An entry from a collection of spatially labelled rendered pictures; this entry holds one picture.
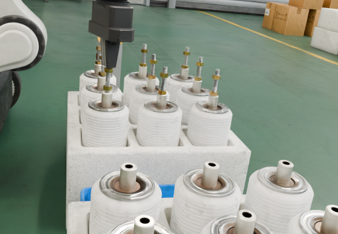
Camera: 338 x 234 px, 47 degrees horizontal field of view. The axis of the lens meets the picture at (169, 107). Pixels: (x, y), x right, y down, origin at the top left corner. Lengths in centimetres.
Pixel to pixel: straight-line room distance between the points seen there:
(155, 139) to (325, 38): 309
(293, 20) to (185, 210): 409
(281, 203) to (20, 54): 72
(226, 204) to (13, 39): 69
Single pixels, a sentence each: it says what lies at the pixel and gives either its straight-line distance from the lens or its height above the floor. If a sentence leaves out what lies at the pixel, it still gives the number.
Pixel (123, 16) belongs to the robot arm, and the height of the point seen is 44.
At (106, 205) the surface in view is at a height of 24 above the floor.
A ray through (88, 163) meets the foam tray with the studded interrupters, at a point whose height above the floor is 16.
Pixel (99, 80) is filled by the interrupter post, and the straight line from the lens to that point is 92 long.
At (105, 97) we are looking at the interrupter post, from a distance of 81.
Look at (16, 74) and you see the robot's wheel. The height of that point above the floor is 15.
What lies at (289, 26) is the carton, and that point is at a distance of 454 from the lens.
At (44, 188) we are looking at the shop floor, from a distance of 101.
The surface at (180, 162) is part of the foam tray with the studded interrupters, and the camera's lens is 82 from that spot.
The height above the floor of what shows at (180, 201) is 23.
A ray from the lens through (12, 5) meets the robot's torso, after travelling 107.
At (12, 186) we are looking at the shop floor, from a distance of 103.
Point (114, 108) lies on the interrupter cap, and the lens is 80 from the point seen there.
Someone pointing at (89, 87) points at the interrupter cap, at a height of 25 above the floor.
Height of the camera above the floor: 53
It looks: 19 degrees down
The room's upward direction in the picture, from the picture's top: 7 degrees clockwise
